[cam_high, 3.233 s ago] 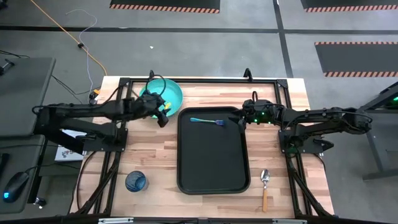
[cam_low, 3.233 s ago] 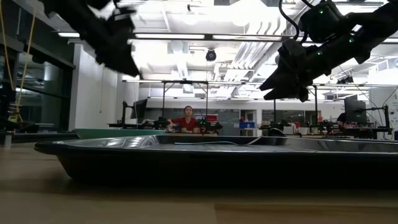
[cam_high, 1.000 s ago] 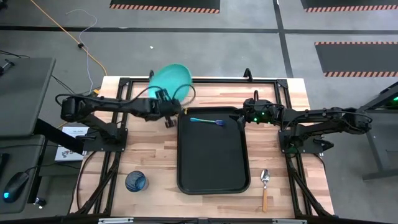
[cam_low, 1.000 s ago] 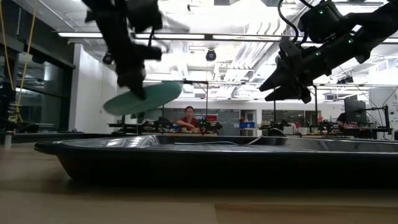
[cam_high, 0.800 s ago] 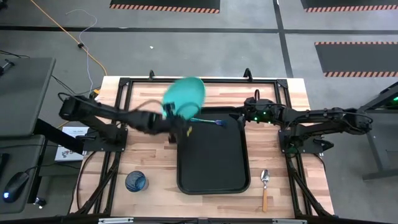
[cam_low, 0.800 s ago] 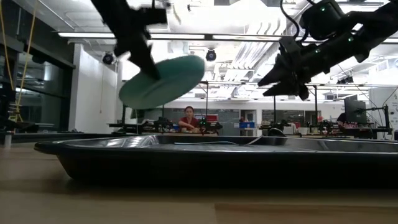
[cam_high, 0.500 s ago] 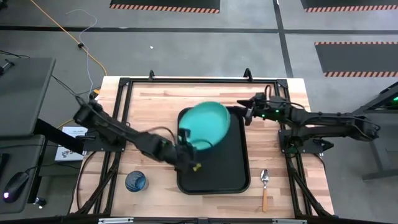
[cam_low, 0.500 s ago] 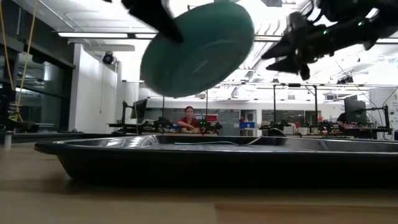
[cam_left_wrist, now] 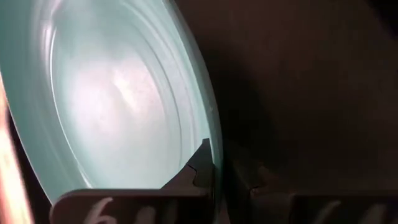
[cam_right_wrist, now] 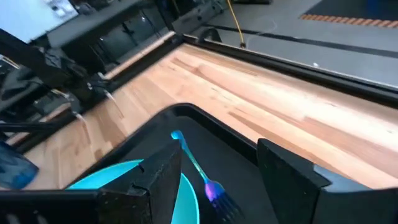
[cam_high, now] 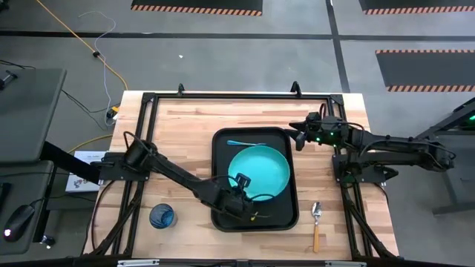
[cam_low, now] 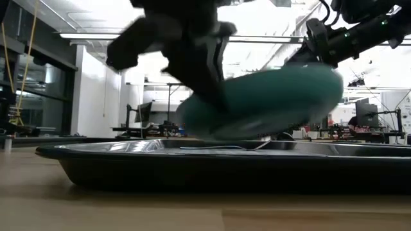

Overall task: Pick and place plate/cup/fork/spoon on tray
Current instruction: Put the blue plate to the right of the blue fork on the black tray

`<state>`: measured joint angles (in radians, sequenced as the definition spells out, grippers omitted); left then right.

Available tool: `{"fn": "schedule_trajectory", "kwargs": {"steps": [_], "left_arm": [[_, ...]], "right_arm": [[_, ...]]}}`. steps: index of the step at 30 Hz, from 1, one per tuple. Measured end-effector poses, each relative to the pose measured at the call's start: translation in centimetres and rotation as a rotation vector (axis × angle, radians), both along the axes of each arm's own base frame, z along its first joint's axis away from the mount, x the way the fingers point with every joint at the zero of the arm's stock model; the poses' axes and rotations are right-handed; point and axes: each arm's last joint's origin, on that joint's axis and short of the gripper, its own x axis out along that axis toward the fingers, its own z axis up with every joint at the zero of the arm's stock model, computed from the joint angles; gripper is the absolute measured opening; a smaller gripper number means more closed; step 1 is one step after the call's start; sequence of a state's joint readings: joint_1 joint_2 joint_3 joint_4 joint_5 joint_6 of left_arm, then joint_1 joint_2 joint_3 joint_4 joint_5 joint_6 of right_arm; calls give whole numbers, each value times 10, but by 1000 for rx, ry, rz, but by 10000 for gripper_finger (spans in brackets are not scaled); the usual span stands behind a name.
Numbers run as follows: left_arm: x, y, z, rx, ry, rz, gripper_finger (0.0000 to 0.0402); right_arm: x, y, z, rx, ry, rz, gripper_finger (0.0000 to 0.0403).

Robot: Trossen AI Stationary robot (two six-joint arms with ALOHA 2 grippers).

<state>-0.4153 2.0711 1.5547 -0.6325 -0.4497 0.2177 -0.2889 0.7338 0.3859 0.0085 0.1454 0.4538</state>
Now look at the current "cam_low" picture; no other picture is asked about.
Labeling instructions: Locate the person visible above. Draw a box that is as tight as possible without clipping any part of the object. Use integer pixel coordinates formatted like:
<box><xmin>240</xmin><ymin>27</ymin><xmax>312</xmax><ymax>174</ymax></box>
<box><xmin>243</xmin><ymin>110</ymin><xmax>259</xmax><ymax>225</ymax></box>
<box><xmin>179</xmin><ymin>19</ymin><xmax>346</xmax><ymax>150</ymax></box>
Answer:
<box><xmin>348</xmin><ymin>115</ymin><xmax>370</xmax><ymax>133</ymax></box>

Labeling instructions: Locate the teal green bowl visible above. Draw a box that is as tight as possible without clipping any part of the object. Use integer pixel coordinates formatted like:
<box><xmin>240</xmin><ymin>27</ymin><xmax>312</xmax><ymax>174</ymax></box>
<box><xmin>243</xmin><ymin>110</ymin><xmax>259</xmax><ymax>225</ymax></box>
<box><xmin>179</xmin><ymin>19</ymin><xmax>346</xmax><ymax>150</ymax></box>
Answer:
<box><xmin>175</xmin><ymin>62</ymin><xmax>344</xmax><ymax>142</ymax></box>

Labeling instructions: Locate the yellow hanging cable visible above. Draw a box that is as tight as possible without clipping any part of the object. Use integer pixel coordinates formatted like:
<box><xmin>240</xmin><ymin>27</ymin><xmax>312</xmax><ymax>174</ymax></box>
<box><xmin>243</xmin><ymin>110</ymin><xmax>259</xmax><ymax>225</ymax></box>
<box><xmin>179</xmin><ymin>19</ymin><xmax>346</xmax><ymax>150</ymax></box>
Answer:
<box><xmin>15</xmin><ymin>0</ymin><xmax>39</xmax><ymax>126</ymax></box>
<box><xmin>1</xmin><ymin>22</ymin><xmax>15</xmax><ymax>94</ymax></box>

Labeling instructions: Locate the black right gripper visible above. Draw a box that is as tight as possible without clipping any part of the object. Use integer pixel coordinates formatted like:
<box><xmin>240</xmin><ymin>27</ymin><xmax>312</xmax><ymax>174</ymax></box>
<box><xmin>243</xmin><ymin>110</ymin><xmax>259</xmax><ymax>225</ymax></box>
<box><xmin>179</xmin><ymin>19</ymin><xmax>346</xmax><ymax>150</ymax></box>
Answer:
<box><xmin>285</xmin><ymin>46</ymin><xmax>317</xmax><ymax>67</ymax></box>

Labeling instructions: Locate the black computer monitor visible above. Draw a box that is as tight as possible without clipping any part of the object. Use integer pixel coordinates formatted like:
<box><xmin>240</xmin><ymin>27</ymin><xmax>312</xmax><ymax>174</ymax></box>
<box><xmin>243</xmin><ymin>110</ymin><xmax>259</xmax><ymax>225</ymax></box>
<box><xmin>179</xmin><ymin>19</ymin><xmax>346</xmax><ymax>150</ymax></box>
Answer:
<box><xmin>134</xmin><ymin>101</ymin><xmax>153</xmax><ymax>124</ymax></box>

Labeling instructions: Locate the long ceiling light strip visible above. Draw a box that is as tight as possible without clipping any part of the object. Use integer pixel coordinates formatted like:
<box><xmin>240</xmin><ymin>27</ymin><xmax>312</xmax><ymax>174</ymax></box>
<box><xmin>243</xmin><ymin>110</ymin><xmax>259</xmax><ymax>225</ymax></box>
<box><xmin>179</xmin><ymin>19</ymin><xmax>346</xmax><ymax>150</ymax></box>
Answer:
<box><xmin>59</xmin><ymin>32</ymin><xmax>120</xmax><ymax>40</ymax></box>
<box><xmin>229</xmin><ymin>35</ymin><xmax>304</xmax><ymax>44</ymax></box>

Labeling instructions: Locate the black metal table frame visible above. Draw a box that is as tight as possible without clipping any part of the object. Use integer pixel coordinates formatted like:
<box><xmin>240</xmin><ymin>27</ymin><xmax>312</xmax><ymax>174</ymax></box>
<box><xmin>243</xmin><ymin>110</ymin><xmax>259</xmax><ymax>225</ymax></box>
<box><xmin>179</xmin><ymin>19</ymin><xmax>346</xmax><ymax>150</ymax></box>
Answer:
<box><xmin>12</xmin><ymin>137</ymin><xmax>136</xmax><ymax>146</ymax></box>

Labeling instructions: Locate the black background rig frame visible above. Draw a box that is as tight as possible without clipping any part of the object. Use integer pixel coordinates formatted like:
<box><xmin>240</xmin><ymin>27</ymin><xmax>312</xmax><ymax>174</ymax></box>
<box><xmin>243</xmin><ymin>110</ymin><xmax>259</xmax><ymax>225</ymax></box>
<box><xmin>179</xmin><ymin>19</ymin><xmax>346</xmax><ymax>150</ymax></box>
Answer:
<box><xmin>127</xmin><ymin>81</ymin><xmax>193</xmax><ymax>139</ymax></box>

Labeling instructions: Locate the black plastic serving tray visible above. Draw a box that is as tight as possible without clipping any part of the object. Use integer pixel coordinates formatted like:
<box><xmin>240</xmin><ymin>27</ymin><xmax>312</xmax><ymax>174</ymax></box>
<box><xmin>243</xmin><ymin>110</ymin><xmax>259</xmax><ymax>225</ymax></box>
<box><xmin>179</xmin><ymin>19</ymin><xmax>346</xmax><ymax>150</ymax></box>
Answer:
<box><xmin>35</xmin><ymin>138</ymin><xmax>411</xmax><ymax>195</ymax></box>

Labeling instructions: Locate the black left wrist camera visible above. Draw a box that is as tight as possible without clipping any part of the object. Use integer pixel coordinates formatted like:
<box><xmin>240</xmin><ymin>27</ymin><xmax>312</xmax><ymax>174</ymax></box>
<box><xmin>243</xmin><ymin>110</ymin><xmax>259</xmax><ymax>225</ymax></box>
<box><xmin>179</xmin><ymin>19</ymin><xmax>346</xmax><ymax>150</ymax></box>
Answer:
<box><xmin>105</xmin><ymin>17</ymin><xmax>168</xmax><ymax>71</ymax></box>

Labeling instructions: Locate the thin silver metal fork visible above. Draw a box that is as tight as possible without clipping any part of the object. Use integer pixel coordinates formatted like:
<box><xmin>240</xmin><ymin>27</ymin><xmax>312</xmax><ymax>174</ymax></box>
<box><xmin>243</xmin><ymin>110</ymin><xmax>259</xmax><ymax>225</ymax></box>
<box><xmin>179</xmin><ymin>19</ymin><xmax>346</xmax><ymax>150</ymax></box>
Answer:
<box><xmin>179</xmin><ymin>139</ymin><xmax>273</xmax><ymax>151</ymax></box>

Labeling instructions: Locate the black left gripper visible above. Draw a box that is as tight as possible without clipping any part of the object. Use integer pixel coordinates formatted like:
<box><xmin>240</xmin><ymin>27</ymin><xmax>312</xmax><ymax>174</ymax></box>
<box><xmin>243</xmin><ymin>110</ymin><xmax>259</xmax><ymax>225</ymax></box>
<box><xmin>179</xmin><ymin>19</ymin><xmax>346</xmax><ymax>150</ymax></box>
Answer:
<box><xmin>130</xmin><ymin>0</ymin><xmax>238</xmax><ymax>108</ymax></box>

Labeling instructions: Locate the black monitor on arm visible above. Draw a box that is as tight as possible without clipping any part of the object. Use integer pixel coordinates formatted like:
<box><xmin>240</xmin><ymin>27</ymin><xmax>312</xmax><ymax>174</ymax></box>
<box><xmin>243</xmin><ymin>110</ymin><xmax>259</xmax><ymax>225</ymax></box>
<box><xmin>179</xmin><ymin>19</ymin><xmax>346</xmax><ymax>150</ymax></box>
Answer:
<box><xmin>355</xmin><ymin>98</ymin><xmax>380</xmax><ymax>128</ymax></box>

